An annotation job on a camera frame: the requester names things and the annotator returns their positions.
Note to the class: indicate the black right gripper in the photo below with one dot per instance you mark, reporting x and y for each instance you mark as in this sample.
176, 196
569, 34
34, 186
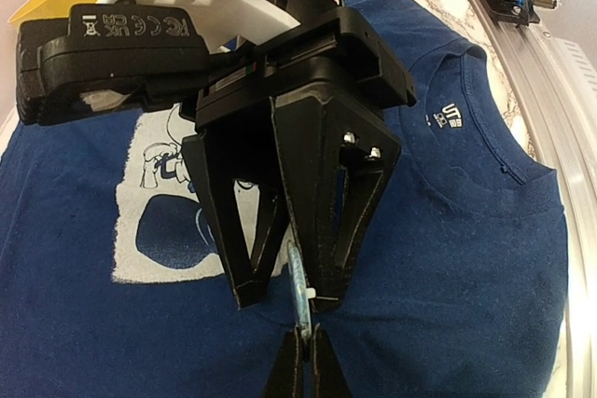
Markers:
336, 154

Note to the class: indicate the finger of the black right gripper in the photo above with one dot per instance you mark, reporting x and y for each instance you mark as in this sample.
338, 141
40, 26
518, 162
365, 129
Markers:
238, 183

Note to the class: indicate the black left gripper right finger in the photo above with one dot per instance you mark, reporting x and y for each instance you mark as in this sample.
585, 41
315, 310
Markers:
328, 380

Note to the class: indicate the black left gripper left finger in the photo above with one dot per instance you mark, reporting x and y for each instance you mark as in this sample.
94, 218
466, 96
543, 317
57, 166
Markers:
286, 376

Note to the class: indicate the navy blue printed t-shirt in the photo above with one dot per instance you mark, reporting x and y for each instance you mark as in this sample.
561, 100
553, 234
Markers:
111, 285

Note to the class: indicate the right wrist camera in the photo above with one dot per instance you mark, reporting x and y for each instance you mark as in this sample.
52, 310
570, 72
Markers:
114, 55

